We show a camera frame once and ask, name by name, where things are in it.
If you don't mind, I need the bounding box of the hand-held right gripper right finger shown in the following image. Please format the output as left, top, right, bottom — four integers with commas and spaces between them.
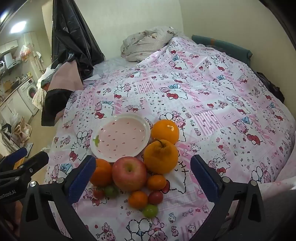
190, 155, 266, 241

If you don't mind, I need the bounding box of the small tangerine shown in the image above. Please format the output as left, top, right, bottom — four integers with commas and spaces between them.
147, 174, 167, 192
128, 190, 149, 209

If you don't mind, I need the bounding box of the teal folded cushion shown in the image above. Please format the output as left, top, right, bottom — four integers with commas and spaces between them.
191, 35, 252, 66

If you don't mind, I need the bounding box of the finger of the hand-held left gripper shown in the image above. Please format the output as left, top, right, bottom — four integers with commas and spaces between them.
0, 147, 28, 171
0, 151, 50, 186

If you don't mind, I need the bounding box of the pink strawberry print plate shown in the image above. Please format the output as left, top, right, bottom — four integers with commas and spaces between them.
90, 113, 151, 163

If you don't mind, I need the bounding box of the green cherry tomato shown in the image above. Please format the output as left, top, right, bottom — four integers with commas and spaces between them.
142, 204, 159, 218
104, 185, 119, 198

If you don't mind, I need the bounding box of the ceiling light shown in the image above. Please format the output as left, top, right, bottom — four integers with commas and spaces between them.
10, 21, 28, 29

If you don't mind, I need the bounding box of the white washing machine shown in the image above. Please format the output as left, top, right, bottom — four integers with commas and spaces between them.
17, 79, 40, 116

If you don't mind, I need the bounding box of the red apple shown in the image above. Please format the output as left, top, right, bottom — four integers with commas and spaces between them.
112, 156, 147, 192

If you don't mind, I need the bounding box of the pink cartoon printed blanket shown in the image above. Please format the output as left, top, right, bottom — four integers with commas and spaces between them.
44, 35, 296, 241

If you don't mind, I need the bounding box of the red cherry tomato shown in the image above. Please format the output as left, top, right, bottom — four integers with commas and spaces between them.
148, 190, 164, 205
93, 187, 105, 200

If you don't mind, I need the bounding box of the black cloth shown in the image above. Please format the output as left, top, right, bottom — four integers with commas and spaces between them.
41, 89, 74, 127

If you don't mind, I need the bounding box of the wooden rack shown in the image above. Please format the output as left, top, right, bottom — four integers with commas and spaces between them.
13, 117, 31, 143

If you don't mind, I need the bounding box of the dark clothing pile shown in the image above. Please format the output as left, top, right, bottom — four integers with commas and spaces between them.
257, 72, 285, 103

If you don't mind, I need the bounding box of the bumpy orange with stem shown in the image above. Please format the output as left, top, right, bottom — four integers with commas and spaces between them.
143, 138, 179, 175

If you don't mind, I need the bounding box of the black plastic bag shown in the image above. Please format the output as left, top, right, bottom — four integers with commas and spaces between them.
51, 0, 105, 80

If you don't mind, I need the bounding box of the round smooth orange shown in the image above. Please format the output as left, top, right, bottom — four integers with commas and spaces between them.
151, 119, 180, 145
89, 159, 113, 188

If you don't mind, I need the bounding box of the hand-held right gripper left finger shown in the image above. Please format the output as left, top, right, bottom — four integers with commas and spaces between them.
20, 155, 97, 241

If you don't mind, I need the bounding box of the white plastic bag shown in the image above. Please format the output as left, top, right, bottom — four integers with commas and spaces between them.
20, 44, 33, 62

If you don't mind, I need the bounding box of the grey patterned pillow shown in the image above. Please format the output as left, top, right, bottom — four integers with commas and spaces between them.
120, 25, 183, 62

